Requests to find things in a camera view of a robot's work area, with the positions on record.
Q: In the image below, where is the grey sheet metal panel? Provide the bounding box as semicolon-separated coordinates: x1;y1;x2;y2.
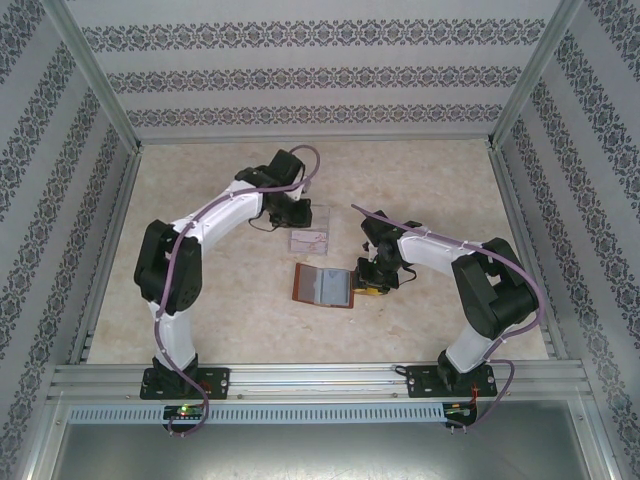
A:
29;397;619;480

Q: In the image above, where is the aluminium table side rail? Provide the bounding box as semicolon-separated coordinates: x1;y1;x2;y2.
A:
69;147;144;365
487;147;571;361

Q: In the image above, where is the aluminium frame post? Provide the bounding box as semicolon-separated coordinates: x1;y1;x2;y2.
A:
42;0;144;151
487;0;586;150

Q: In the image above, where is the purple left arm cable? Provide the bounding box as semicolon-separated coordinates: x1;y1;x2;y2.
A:
152;144;322;437

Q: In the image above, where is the brown leather card holder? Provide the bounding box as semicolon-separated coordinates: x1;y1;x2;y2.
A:
291;262;357;310

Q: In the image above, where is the grey slotted cable duct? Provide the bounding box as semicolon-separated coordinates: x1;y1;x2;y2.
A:
67;402;446;424

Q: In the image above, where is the aluminium mounting rail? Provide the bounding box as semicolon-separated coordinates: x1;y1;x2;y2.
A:
47;363;595;401

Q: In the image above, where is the clear acrylic tray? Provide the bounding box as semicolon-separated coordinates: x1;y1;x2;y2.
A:
287;201;335;257

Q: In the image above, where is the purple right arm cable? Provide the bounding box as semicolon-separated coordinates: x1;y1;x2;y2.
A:
351;202;546;431

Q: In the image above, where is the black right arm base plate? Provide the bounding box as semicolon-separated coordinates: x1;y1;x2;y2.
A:
406;364;498;400

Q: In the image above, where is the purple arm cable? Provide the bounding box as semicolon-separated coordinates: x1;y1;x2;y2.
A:
152;144;322;437
351;202;546;431

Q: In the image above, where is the aluminium frame crossbar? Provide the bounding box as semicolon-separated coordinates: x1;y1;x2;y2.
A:
137;132;494;146

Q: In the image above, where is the white card with pink print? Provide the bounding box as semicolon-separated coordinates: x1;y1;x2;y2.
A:
290;229;330;254

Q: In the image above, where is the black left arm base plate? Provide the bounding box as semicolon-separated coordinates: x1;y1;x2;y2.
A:
141;367;232;401

